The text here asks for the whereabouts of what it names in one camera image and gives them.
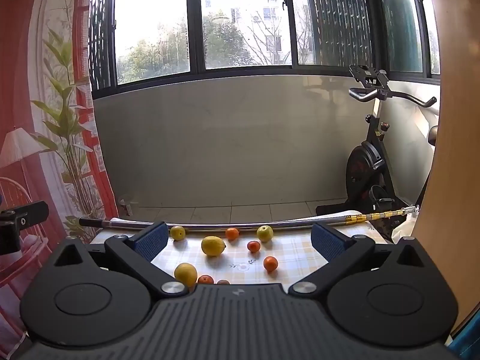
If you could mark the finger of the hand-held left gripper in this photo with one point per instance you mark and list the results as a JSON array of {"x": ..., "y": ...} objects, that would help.
[{"x": 15, "y": 228}]

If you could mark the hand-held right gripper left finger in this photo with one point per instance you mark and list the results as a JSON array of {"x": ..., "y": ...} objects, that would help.
[{"x": 150, "y": 242}]

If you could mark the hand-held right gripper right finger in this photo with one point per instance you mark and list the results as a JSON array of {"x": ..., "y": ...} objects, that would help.
[{"x": 330, "y": 242}]

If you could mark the yellow round fruit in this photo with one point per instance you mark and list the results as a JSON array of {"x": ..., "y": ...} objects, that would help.
[{"x": 177, "y": 232}]

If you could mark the large yellow lemon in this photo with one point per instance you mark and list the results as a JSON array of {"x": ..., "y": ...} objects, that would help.
[{"x": 185, "y": 273}]

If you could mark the orange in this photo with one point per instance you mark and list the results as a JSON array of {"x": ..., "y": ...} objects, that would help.
[
  {"x": 232, "y": 234},
  {"x": 205, "y": 279},
  {"x": 254, "y": 246},
  {"x": 270, "y": 264}
]

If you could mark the green apple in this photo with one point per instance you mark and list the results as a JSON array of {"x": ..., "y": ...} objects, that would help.
[{"x": 264, "y": 233}]

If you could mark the brown kiwi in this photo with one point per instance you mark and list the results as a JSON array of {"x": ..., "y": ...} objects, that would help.
[{"x": 223, "y": 282}]

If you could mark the checked floral tablecloth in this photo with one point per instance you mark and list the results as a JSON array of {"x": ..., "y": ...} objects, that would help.
[{"x": 292, "y": 249}]

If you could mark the metal pole with gold end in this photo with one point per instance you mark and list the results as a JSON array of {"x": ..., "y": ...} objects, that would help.
[{"x": 210, "y": 228}]

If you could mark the black exercise bike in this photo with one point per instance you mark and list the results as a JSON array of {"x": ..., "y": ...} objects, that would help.
[{"x": 365, "y": 165}]

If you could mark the wooden board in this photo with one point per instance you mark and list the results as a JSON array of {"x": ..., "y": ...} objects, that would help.
[{"x": 457, "y": 157}]

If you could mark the blue cloth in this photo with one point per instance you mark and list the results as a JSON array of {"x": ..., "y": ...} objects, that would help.
[{"x": 468, "y": 345}]

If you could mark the black framed window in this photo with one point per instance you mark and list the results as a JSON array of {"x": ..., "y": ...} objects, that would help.
[{"x": 195, "y": 26}]

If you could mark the red printed wall poster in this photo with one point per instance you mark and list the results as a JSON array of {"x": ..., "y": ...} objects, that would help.
[{"x": 56, "y": 120}]

